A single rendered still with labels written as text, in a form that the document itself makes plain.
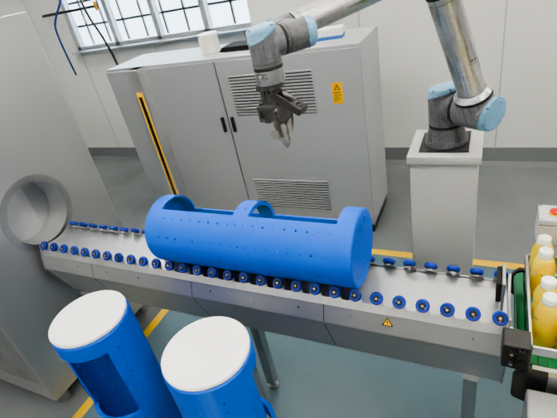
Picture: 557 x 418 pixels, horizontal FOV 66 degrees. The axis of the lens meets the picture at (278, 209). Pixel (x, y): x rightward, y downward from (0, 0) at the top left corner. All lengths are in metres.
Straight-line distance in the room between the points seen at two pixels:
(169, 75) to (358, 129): 1.53
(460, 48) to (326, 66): 1.30
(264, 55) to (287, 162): 2.09
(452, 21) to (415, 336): 1.10
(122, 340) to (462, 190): 1.59
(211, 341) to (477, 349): 0.84
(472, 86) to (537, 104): 2.37
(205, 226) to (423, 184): 1.08
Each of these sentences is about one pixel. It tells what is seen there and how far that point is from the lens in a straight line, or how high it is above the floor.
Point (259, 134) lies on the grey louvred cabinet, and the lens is 3.32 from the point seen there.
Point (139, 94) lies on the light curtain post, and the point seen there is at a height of 1.59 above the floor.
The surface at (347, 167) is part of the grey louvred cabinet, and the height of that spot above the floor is 0.59.
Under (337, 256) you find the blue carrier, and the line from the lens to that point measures 1.40.
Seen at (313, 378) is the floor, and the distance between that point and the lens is 2.54.
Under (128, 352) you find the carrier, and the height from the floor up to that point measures 0.90.
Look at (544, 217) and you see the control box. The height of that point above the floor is 1.10.
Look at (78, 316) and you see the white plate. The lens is 1.76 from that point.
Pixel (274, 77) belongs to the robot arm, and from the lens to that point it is 1.32.
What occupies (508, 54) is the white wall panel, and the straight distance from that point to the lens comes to 4.10.
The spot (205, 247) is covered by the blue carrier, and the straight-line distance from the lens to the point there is 1.65.
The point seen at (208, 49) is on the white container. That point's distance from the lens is 3.51.
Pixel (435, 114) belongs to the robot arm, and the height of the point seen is 1.27.
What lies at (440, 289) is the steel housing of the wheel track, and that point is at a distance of 1.61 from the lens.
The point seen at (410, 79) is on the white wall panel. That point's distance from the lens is 4.19.
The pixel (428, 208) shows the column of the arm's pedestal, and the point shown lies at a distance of 2.23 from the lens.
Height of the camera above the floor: 2.02
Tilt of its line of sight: 31 degrees down
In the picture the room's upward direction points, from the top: 12 degrees counter-clockwise
